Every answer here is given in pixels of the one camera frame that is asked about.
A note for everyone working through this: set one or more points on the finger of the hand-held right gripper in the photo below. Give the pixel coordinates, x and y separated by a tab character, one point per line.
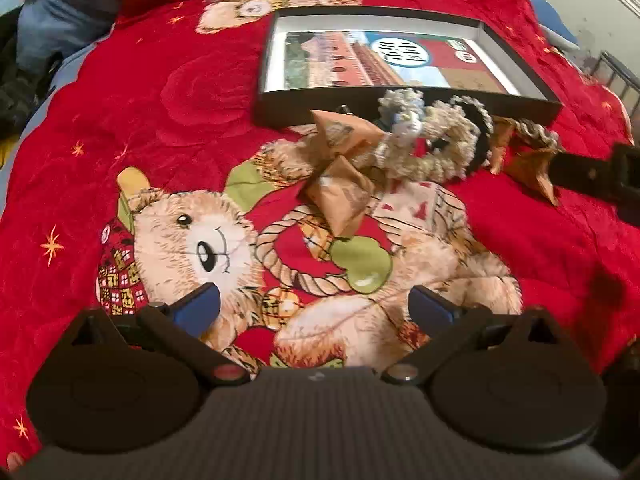
580	175

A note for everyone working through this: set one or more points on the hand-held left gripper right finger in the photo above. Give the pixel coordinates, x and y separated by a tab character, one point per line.
430	306

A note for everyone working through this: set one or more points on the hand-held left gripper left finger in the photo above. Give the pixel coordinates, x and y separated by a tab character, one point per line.
197	306

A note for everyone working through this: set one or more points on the orange brown pyramid sachet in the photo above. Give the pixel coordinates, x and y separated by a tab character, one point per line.
530	170
502	145

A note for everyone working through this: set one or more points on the brown crochet scrunchie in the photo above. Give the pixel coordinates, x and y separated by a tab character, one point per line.
540	135

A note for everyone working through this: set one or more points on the black crochet scrunchie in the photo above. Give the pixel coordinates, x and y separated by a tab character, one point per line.
482	130

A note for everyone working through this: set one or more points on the beige crochet scrunchie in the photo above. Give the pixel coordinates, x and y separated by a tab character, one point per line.
465	135

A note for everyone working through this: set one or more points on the black shallow box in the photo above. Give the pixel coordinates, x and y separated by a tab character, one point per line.
350	60

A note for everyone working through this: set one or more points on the black metal stool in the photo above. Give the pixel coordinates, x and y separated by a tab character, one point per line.
612	72

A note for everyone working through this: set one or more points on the red bear printed blanket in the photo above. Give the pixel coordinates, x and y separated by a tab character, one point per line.
150	110

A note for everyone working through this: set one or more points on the light blue bed sheet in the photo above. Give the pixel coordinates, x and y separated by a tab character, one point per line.
45	110

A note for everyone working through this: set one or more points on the dark cloth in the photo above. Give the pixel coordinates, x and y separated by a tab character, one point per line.
15	100

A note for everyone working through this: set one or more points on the blue plush duvet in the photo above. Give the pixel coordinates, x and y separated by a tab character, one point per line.
65	15

